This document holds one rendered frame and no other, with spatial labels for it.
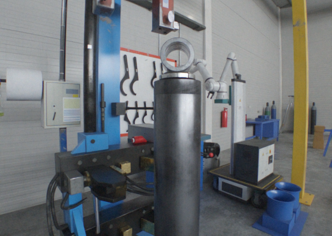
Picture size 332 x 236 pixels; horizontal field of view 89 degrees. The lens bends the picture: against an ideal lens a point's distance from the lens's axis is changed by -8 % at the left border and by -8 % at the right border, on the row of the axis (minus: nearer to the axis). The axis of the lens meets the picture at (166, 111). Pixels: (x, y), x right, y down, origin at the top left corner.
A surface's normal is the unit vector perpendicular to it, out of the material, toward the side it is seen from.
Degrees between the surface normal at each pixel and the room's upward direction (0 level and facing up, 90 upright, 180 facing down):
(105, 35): 90
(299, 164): 90
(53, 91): 90
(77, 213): 50
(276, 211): 90
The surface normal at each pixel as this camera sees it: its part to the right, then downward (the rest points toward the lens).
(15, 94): 0.51, 0.67
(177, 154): -0.01, 0.03
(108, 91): 0.68, 0.02
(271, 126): -0.73, 0.02
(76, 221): 0.52, -0.62
